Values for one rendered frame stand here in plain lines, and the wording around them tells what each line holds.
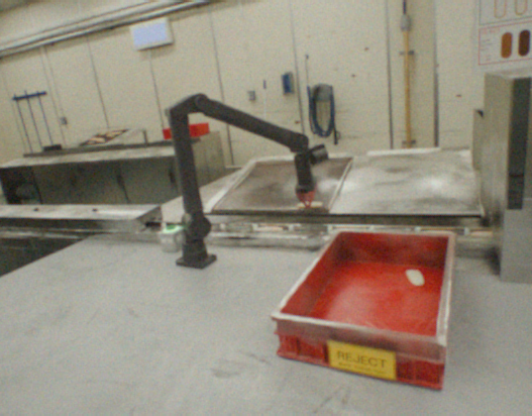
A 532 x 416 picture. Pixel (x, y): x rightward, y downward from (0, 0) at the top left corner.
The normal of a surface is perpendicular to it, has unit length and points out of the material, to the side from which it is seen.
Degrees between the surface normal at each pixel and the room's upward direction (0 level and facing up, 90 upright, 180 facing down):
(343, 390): 0
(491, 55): 90
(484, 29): 90
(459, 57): 90
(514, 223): 90
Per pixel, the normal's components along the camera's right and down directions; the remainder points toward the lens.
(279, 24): -0.39, 0.32
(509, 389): -0.13, -0.94
